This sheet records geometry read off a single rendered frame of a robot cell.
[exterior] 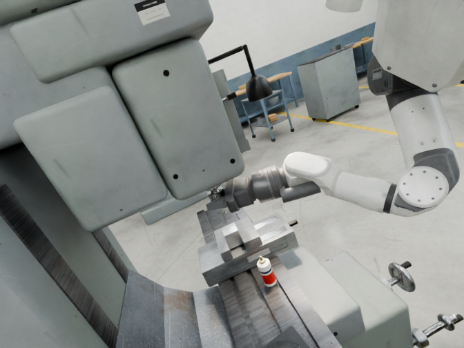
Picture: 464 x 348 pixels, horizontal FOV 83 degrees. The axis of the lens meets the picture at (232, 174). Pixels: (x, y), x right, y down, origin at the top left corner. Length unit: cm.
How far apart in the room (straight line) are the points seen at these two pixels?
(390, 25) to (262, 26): 734
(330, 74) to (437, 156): 461
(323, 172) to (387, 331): 63
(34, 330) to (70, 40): 50
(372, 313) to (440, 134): 62
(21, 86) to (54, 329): 43
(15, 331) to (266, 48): 755
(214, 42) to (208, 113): 684
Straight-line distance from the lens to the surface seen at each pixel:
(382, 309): 106
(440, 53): 51
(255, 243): 93
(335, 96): 525
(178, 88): 56
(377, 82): 71
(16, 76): 60
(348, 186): 64
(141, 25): 55
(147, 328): 89
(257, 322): 84
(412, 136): 65
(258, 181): 67
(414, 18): 49
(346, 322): 93
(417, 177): 60
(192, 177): 59
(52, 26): 57
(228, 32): 751
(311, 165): 65
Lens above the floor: 155
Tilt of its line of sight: 21 degrees down
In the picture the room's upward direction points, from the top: 21 degrees counter-clockwise
